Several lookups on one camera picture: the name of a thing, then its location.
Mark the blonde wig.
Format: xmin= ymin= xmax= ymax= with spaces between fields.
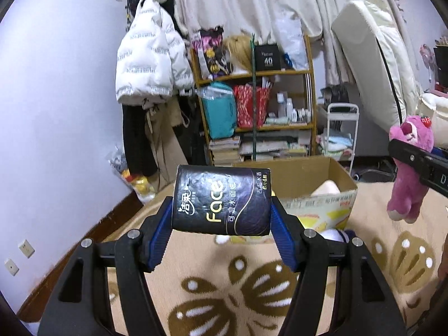
xmin=223 ymin=35 xmax=252 ymax=73

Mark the white purple doll plush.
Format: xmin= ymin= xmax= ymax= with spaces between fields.
xmin=320 ymin=228 xmax=356 ymax=244

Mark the pink bear plush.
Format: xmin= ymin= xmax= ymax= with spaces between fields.
xmin=386 ymin=115 xmax=434 ymax=224

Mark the white rolling cart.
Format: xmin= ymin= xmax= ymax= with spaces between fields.
xmin=316 ymin=102 xmax=360 ymax=174

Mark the cardboard box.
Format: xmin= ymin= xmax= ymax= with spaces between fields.
xmin=236 ymin=155 xmax=358 ymax=233

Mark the beige curtain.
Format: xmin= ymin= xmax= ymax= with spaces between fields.
xmin=175 ymin=0 xmax=418 ymax=85

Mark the red gift bag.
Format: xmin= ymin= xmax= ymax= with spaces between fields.
xmin=234 ymin=84 xmax=270 ymax=128

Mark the green pole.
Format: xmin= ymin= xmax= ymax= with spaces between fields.
xmin=251 ymin=33 xmax=257 ymax=162

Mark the stack of books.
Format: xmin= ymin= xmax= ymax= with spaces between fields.
xmin=208 ymin=135 xmax=244 ymax=166

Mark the beige patterned blanket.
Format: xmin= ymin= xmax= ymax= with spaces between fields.
xmin=101 ymin=180 xmax=448 ymax=336

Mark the purple patterned bag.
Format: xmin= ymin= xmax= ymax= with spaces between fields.
xmin=192 ymin=26 xmax=230 ymax=80

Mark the beige trench coat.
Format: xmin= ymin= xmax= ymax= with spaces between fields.
xmin=146 ymin=97 xmax=188 ymax=193

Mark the black box with 40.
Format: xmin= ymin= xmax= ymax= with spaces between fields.
xmin=254 ymin=44 xmax=281 ymax=71

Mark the white puffer jacket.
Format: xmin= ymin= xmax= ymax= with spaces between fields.
xmin=115 ymin=0 xmax=194 ymax=108

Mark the teal gift bag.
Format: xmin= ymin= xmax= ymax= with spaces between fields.
xmin=199 ymin=82 xmax=237 ymax=140

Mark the white plastic bag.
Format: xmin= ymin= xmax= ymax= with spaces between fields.
xmin=273 ymin=15 xmax=308 ymax=71

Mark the wooden bookshelf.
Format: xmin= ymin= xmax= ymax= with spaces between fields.
xmin=191 ymin=36 xmax=317 ymax=165

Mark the black tissue pack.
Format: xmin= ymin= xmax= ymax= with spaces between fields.
xmin=172 ymin=165 xmax=272 ymax=236

